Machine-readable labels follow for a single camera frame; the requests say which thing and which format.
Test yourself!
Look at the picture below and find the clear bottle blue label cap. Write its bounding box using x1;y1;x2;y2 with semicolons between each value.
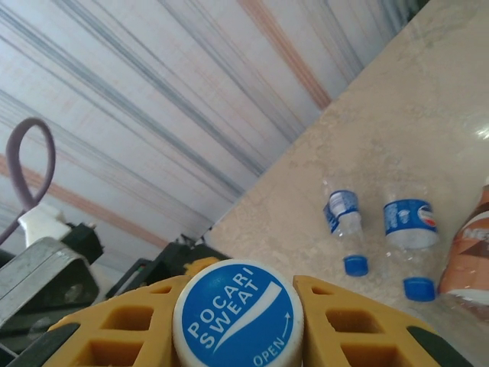
383;183;439;303
322;179;371;277

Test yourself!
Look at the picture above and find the clear bottle Pocari Sweat cap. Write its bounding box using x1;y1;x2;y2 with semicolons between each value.
172;258;306;367

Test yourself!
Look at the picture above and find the brown label coffee bottle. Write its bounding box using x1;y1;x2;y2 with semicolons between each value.
437;185;489;330

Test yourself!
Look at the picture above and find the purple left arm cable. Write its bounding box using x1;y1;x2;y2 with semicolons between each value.
0;117;57;245

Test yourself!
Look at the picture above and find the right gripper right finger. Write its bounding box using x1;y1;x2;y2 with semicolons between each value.
293;274;474;367

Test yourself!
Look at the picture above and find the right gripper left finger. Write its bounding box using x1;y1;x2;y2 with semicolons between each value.
15;275;192;367

